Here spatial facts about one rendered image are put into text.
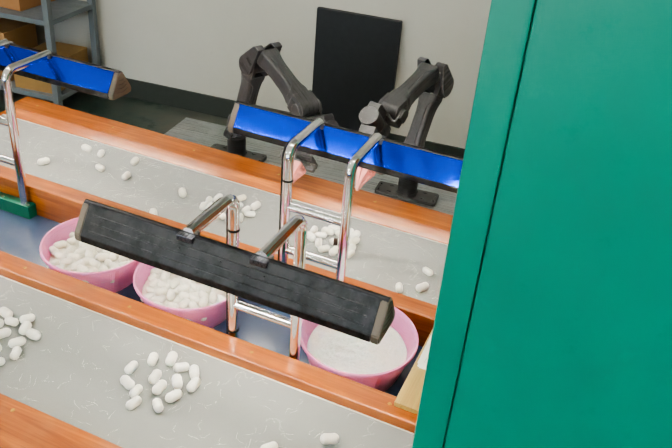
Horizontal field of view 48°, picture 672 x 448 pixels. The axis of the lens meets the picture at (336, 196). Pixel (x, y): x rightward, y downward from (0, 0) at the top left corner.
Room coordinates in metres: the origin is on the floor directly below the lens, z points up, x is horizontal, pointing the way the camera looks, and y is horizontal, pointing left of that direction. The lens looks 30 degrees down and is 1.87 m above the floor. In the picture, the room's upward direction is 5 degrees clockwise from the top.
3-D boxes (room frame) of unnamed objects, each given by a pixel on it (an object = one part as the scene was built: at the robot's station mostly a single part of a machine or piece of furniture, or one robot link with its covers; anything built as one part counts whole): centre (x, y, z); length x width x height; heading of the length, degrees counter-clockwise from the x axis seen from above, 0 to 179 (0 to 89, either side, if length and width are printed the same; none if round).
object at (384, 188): (2.11, -0.23, 0.71); 0.20 x 0.07 x 0.08; 74
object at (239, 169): (2.03, 0.29, 0.67); 1.81 x 0.12 x 0.19; 69
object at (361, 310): (1.10, 0.18, 1.08); 0.62 x 0.08 x 0.07; 69
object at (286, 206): (1.55, 0.01, 0.90); 0.20 x 0.19 x 0.45; 69
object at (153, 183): (1.83, 0.36, 0.73); 1.81 x 0.30 x 0.02; 69
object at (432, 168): (1.62, -0.02, 1.08); 0.62 x 0.08 x 0.07; 69
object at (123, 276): (1.56, 0.59, 0.72); 0.27 x 0.27 x 0.10
